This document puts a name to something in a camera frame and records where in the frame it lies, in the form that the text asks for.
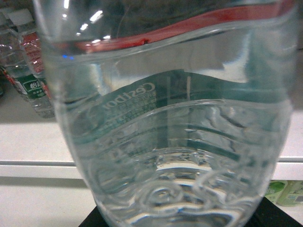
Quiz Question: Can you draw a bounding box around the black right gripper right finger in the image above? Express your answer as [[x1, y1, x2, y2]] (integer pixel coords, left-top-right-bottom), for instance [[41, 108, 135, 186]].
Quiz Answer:
[[247, 197, 302, 227]]

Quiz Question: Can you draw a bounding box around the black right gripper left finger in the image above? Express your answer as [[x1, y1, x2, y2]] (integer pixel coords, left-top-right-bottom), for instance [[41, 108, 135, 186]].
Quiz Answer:
[[79, 207, 107, 227]]

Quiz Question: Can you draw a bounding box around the water bottle green label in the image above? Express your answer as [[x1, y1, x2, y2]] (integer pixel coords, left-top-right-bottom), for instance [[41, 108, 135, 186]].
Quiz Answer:
[[0, 12, 24, 96], [34, 0, 298, 227]]

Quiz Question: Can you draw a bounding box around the white left shelf board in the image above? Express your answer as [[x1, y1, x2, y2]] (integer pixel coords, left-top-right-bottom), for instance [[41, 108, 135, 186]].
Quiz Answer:
[[0, 83, 81, 179]]

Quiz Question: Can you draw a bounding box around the rear water bottle white cap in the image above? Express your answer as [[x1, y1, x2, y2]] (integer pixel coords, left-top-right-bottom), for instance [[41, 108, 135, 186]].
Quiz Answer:
[[6, 9, 55, 119]]

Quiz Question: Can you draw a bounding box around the middle green grape drink bottle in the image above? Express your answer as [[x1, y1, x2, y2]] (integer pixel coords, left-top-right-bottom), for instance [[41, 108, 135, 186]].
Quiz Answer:
[[265, 180, 288, 204]]

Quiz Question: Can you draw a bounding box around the green grape drink bottle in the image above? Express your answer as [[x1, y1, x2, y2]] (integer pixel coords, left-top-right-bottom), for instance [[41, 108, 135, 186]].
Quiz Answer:
[[265, 180, 288, 204], [276, 180, 303, 207]]

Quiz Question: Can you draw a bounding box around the right green grape drink bottle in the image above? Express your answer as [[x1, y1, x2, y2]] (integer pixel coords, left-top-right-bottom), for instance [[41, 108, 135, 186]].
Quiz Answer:
[[276, 180, 303, 207]]

